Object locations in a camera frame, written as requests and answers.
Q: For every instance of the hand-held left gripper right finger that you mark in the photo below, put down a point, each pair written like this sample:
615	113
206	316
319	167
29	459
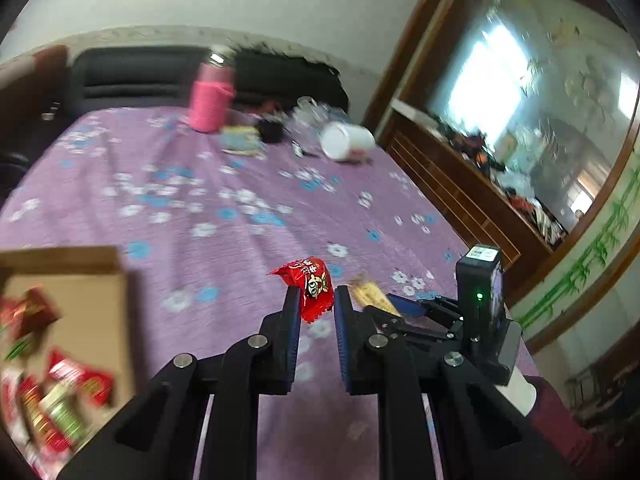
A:
342	340

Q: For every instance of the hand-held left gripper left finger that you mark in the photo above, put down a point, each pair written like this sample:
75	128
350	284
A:
295	340

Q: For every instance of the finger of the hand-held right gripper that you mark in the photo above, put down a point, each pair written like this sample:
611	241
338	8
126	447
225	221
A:
417	335
407	306

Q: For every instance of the yellow red snack packet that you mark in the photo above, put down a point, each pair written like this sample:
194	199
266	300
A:
372	296

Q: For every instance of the red gold snack packet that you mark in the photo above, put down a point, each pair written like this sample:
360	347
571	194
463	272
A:
312	285

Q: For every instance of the brown cardboard box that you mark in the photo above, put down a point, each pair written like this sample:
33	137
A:
85	300

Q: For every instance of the small red white snack packet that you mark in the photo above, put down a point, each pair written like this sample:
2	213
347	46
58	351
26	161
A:
82	377

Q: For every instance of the green white snack packet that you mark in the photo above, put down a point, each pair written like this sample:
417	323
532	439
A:
62	415

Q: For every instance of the dark red snack packet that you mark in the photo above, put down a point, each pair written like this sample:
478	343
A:
30	312

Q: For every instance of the large red white snack packet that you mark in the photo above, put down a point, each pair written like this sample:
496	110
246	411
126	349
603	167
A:
10	410

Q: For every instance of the person's right forearm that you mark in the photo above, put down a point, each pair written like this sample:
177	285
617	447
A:
555	425

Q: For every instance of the person's right hand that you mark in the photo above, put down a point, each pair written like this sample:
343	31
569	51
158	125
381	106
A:
520	390

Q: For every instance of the purple floral tablecloth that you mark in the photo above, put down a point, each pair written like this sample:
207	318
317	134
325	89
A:
225	240

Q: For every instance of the wooden cabinet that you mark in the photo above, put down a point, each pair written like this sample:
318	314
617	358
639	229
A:
450	185

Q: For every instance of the clutter on cabinet shelf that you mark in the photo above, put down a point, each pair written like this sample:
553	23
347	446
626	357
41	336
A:
500	180

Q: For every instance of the dark wooden furniture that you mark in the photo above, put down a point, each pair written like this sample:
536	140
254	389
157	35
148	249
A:
610	395

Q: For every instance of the white plastic jar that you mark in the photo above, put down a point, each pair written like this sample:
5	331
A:
347	142

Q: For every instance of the small dark metal object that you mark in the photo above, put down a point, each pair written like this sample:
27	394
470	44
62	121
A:
302	150

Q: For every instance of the flat printed paper pack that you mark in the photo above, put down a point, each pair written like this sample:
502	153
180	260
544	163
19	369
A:
242	141

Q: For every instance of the small black case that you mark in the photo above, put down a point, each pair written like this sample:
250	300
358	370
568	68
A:
270	130

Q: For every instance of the clear glass jar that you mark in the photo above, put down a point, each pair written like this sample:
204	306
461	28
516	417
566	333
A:
320	112

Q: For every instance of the painted mirror panel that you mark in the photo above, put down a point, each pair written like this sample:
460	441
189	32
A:
540	75

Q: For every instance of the bottle with pink sleeve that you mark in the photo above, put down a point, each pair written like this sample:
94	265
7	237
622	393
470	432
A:
210	95

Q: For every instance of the black sofa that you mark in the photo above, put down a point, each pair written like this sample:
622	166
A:
140	75

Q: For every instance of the small object on sofa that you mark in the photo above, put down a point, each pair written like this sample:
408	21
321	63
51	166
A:
51	111

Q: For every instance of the brown armchair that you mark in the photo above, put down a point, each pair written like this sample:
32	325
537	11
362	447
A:
35	72

